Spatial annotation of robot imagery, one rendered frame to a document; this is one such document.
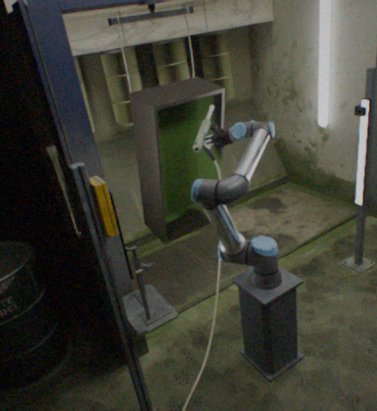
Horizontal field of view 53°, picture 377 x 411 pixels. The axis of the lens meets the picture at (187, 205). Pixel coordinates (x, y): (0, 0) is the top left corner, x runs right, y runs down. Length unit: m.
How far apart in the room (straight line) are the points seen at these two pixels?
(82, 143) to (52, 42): 0.50
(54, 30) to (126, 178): 2.31
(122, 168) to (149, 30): 1.38
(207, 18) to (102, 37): 1.12
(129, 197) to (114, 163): 0.40
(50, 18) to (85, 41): 1.57
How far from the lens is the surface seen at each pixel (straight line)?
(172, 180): 3.34
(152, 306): 2.04
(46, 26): 2.05
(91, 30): 3.63
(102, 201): 1.63
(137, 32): 3.79
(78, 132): 2.09
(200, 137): 2.41
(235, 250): 2.18
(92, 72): 4.07
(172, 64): 4.01
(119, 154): 4.16
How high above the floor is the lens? 2.10
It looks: 26 degrees down
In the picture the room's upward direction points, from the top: 9 degrees counter-clockwise
